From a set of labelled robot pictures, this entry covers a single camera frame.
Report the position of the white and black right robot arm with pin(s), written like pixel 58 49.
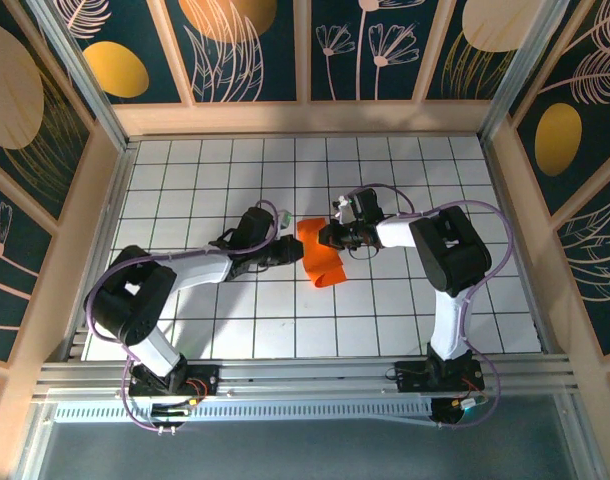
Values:
pixel 450 250

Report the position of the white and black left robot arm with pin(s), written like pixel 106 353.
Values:
pixel 130 300

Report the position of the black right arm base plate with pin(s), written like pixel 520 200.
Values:
pixel 410 377

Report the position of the aluminium mounting rail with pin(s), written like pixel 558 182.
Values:
pixel 310 372

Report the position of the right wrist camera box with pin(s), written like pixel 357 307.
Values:
pixel 342 207

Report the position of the aluminium corner post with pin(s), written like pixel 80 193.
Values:
pixel 495 120
pixel 112 125

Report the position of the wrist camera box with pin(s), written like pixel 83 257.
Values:
pixel 285 219
pixel 342 207

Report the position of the aluminium side rail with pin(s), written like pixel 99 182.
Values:
pixel 101 255
pixel 502 190

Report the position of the orange square paper sheet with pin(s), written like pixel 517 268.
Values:
pixel 325 260

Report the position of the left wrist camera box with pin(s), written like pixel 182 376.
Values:
pixel 285 219

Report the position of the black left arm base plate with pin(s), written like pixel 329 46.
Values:
pixel 207 376

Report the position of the black controller box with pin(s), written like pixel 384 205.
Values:
pixel 167 414

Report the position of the black round controller housing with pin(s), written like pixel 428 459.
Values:
pixel 447 415

